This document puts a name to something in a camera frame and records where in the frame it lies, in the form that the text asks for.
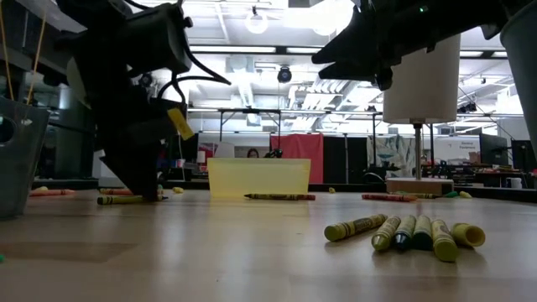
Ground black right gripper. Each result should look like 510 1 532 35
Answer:
310 0 429 91

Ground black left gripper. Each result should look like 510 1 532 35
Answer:
69 41 185 200

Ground yellow translucent plastic bin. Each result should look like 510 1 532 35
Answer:
206 157 312 200

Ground olive crayon red tip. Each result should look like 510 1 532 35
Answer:
243 192 317 201

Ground teal plastic bin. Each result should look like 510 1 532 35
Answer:
498 0 537 157

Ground black monitor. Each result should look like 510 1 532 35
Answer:
167 133 200 169
510 139 537 173
479 133 510 166

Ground yellow tag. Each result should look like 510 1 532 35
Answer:
166 107 196 142

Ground white shade wooden base lamp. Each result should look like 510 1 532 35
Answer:
382 33 461 195

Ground black partition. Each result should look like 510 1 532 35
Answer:
323 135 369 185

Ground red partition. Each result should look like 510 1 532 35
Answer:
270 133 325 185

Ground grey translucent plastic tray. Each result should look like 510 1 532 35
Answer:
0 95 51 220

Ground dark blue tipped crayon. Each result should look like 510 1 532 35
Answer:
393 214 418 253

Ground dark green crayon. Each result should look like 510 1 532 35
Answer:
412 214 434 252

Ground yellow hollow crayon stub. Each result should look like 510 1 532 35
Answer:
450 222 487 248

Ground white ring pendant lamp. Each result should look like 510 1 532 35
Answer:
244 5 270 35

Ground black metal workbench frame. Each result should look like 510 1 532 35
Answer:
186 107 383 185

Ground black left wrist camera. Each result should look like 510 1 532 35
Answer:
123 2 195 77

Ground yellow cable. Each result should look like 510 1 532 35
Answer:
0 0 48 106

